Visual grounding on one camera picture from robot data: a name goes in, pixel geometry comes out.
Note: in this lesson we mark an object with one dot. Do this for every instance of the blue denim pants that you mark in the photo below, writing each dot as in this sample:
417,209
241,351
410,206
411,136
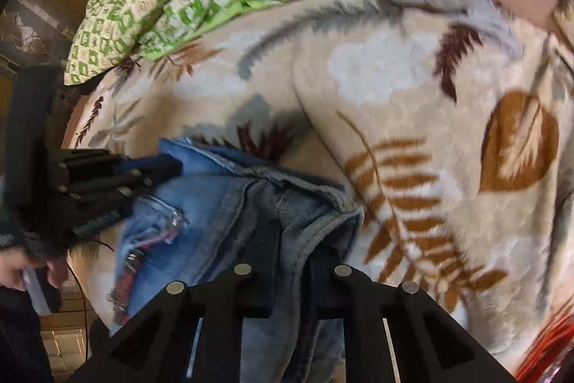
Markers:
210,221

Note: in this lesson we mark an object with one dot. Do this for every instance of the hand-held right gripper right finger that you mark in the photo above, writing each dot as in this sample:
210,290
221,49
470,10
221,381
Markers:
329,297

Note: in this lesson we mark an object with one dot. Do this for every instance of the red striped cloth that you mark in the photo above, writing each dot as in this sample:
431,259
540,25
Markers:
551,347

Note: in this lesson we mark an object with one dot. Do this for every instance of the person's left hand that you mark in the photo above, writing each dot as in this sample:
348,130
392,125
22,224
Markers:
11,271

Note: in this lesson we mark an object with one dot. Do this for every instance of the beige leaf print blanket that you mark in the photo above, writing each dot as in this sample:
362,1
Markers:
403,140

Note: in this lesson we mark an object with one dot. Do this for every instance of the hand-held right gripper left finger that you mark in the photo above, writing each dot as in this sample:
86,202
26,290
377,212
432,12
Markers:
260,297

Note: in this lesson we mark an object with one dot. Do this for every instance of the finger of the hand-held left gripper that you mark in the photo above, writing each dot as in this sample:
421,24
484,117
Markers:
148,170
98,206

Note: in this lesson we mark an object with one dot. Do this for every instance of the person's left forearm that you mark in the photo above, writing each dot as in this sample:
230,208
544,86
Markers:
18,333

